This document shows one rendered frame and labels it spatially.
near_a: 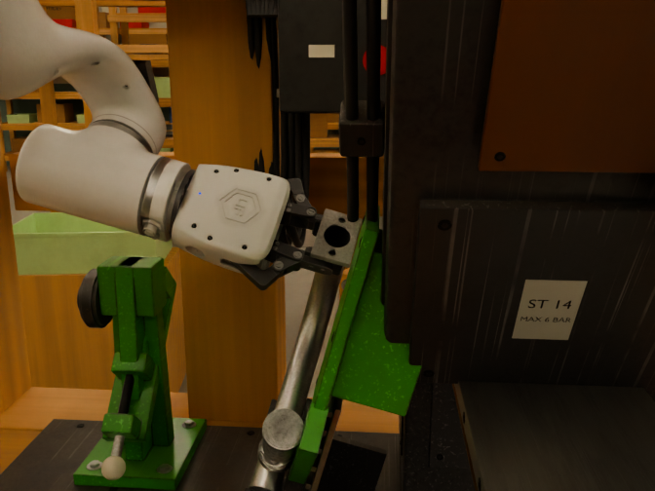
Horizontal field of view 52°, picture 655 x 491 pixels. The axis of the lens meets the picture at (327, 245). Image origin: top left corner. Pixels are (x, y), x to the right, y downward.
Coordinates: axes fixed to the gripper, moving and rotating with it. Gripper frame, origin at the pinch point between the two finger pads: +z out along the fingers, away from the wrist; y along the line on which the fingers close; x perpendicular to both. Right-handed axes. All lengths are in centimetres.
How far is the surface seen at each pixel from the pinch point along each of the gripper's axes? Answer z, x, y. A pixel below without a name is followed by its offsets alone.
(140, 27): -344, 653, 613
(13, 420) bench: -39, 48, -18
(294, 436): 2.0, 0.5, -19.4
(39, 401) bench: -38, 53, -13
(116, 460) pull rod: -17.0, 23.2, -22.5
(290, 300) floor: -16, 332, 137
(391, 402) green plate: 9.4, -2.2, -14.8
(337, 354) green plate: 3.5, -5.6, -13.1
